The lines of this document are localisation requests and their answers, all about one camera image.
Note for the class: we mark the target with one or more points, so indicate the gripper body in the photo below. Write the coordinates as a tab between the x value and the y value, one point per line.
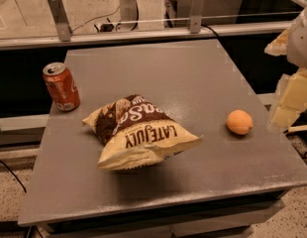
300	42

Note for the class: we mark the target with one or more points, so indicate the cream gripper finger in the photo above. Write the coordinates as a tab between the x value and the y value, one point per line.
278	47

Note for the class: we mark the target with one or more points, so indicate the brown and cream chip bag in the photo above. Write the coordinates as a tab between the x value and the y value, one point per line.
135	133

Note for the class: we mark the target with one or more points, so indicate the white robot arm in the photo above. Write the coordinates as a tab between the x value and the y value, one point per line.
297	41

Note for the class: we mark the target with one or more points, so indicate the orange citrus fruit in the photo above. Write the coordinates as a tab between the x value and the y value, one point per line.
240	122

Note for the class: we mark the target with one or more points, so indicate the red soda can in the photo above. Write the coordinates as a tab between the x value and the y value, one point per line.
61	86

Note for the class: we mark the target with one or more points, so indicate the right metal rail bracket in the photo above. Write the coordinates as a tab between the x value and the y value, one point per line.
195	16

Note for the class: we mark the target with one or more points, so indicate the metal rail bracket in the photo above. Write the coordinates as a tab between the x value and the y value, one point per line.
195	16
59	16

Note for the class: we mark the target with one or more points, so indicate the grey table base frame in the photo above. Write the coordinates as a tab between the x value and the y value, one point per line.
183	220

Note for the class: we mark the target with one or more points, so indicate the power strip with cables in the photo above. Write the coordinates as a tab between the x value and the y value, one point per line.
107	27

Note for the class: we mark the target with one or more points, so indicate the horizontal metal rail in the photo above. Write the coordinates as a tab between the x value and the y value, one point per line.
170	34

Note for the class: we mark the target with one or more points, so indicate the left metal rail bracket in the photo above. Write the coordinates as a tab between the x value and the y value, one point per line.
59	16

